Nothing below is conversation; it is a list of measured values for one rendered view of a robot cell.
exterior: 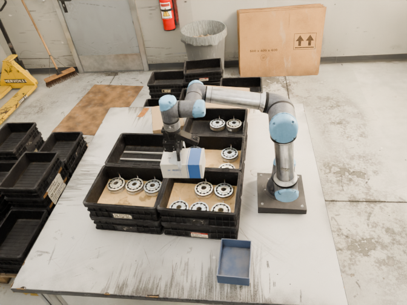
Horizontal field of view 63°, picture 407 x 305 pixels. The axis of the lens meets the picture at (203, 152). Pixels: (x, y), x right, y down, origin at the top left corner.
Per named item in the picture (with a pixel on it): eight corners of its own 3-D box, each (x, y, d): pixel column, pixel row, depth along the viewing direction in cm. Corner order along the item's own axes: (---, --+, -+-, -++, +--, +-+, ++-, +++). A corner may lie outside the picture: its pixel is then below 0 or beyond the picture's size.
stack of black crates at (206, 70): (225, 94, 386) (223, 57, 356) (224, 110, 361) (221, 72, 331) (189, 95, 392) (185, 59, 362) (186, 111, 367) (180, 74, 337)
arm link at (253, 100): (295, 88, 151) (188, 74, 150) (298, 102, 143) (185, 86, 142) (287, 109, 159) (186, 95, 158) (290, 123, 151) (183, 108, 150)
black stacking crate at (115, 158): (183, 148, 215) (180, 135, 207) (172, 181, 193) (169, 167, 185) (125, 146, 222) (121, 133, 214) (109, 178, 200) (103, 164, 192)
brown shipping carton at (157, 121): (187, 143, 236) (184, 125, 225) (157, 148, 235) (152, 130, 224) (183, 119, 259) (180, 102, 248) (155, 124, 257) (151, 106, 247)
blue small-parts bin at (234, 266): (221, 245, 170) (221, 238, 166) (251, 248, 168) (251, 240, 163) (217, 282, 155) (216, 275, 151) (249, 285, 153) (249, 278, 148)
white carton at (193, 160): (205, 161, 168) (204, 147, 163) (203, 178, 160) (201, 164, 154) (167, 161, 171) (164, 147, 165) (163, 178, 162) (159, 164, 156)
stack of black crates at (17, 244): (24, 227, 263) (10, 208, 248) (59, 228, 259) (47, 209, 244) (-4, 273, 234) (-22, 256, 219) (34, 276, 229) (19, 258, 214)
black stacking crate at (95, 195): (172, 182, 193) (169, 168, 185) (159, 223, 171) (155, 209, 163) (109, 178, 200) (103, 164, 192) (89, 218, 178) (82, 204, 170)
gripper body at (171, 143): (167, 143, 160) (163, 123, 152) (185, 143, 159) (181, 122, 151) (164, 153, 154) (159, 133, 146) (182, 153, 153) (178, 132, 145)
